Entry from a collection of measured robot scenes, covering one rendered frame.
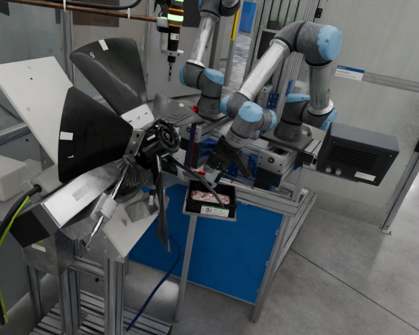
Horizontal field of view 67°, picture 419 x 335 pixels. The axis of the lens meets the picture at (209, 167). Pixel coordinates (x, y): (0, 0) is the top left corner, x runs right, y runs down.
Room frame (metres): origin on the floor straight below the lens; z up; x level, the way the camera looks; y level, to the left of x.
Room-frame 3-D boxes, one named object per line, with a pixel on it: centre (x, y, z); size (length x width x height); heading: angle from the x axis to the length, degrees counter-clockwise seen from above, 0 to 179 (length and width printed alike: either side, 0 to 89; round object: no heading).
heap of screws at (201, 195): (1.18, -0.03, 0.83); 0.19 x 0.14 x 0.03; 93
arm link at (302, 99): (1.61, -0.39, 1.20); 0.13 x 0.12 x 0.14; 51
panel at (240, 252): (1.36, 0.00, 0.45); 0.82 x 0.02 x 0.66; 78
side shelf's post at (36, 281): (1.03, 0.74, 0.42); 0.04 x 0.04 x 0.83; 78
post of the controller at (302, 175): (1.27, -0.42, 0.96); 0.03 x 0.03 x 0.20; 78
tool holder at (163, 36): (1.02, 0.19, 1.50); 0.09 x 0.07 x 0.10; 113
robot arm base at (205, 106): (1.83, 0.06, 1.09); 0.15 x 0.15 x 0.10
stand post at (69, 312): (0.97, 0.53, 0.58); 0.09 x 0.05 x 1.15; 168
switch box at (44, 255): (0.88, 0.55, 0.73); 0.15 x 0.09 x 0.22; 78
